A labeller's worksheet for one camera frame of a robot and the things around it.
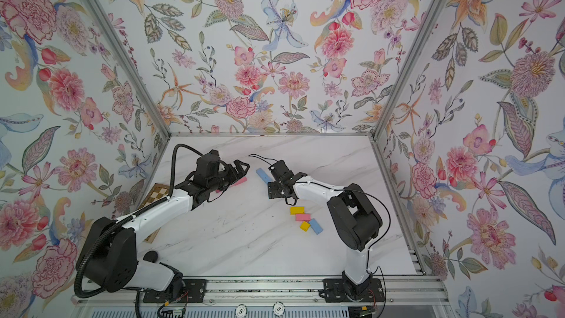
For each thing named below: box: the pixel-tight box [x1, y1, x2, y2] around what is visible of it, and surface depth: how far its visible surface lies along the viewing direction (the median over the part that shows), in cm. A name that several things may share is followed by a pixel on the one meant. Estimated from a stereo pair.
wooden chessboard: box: [138, 183, 170, 209], surface depth 97 cm
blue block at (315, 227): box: [308, 217, 323, 235], surface depth 90 cm
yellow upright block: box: [289, 206, 306, 215], surface depth 95 cm
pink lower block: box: [295, 213, 312, 222], surface depth 94 cm
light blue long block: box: [256, 167, 272, 185], surface depth 106 cm
